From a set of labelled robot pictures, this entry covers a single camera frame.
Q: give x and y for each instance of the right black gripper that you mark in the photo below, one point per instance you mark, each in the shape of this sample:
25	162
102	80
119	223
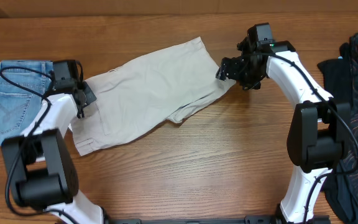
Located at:
232	65

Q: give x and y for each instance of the folded blue denim jeans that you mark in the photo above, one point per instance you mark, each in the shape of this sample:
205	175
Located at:
18	107

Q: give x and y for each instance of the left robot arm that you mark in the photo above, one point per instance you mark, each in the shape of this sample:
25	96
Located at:
40	172

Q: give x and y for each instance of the beige cotton shorts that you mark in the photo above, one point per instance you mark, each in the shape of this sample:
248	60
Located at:
169	84

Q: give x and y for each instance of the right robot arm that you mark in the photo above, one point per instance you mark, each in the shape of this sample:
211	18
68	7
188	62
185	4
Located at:
318	137

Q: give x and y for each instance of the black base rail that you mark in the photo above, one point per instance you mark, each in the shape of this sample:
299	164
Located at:
194	221

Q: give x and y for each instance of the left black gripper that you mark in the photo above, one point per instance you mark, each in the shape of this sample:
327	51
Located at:
89	96

